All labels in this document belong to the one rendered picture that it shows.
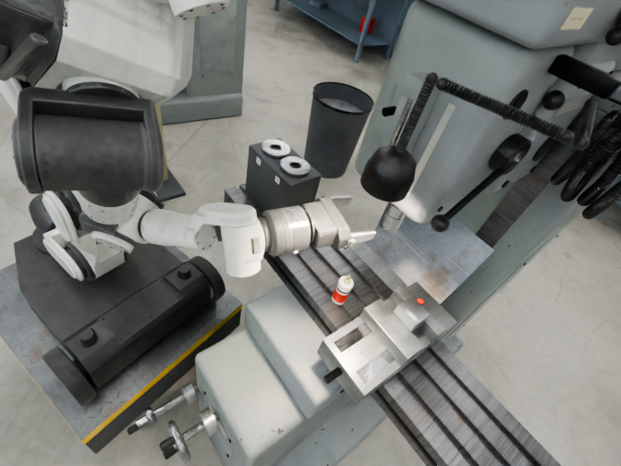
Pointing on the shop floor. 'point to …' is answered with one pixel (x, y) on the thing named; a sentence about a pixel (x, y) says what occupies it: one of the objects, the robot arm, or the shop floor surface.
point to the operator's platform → (202, 327)
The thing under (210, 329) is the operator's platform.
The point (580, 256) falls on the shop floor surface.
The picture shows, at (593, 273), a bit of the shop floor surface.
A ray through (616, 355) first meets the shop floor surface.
